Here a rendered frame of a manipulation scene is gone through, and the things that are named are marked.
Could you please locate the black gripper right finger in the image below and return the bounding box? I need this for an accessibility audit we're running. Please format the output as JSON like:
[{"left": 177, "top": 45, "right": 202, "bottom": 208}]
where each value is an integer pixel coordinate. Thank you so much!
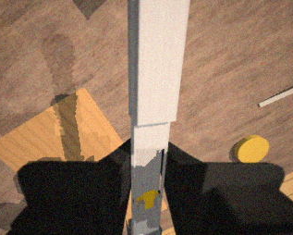
[{"left": 164, "top": 142, "right": 286, "bottom": 235}]

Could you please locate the light wooden board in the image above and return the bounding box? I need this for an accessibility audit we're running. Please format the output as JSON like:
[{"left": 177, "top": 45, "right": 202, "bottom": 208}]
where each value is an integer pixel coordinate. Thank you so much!
[{"left": 0, "top": 88, "right": 123, "bottom": 174}]

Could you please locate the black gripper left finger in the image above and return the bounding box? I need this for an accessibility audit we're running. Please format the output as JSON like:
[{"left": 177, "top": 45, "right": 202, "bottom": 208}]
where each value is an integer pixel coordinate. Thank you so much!
[{"left": 18, "top": 138, "right": 131, "bottom": 235}]

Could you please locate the yellow round disc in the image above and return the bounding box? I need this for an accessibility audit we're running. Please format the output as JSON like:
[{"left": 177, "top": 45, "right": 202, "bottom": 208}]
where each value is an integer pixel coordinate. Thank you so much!
[{"left": 235, "top": 135, "right": 269, "bottom": 163}]

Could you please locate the grey saucepan with long handle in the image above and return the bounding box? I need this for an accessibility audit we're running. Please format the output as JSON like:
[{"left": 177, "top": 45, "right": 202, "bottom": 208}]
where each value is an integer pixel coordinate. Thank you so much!
[{"left": 258, "top": 88, "right": 293, "bottom": 107}]

